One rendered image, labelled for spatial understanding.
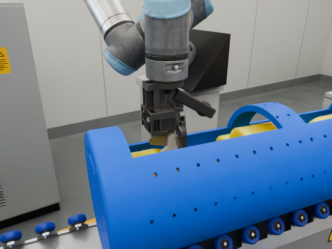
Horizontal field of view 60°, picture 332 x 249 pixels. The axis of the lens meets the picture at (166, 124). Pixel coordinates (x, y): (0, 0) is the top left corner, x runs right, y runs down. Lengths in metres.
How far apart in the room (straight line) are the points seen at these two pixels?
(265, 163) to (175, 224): 0.22
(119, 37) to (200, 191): 0.41
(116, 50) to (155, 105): 0.19
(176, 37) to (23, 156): 1.66
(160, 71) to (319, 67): 5.62
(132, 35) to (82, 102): 2.72
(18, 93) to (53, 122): 1.50
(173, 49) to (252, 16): 3.97
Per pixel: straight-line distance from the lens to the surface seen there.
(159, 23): 0.56
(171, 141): 0.65
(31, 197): 2.25
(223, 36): 1.35
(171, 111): 0.61
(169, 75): 0.58
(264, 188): 0.62
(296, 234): 0.85
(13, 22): 1.86
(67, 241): 0.80
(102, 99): 3.45
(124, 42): 0.72
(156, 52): 0.57
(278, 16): 4.91
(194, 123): 1.39
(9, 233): 0.79
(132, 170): 0.51
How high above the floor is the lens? 1.48
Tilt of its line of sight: 24 degrees down
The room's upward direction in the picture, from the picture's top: straight up
